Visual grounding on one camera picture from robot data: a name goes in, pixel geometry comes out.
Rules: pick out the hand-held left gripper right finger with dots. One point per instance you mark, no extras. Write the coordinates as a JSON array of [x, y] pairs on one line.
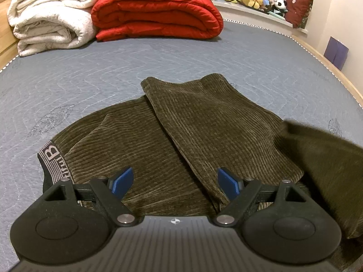
[[228, 183]]

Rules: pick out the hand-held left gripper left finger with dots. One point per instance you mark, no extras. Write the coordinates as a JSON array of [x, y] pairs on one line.
[[123, 182]]

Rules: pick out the grey quilted mattress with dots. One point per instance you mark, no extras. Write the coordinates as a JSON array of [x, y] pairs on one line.
[[113, 70]]

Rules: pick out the white window ledge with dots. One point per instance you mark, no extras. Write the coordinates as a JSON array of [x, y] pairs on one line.
[[249, 14]]

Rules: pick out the red folded quilt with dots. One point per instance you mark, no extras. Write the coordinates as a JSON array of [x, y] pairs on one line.
[[158, 11]]

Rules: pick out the white folded blanket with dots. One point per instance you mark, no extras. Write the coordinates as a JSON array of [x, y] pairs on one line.
[[51, 14]]

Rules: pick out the panda plush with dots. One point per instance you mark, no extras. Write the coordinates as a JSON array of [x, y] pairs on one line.
[[280, 7]]

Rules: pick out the dark red pillow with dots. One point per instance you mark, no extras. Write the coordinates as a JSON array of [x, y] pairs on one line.
[[299, 8]]

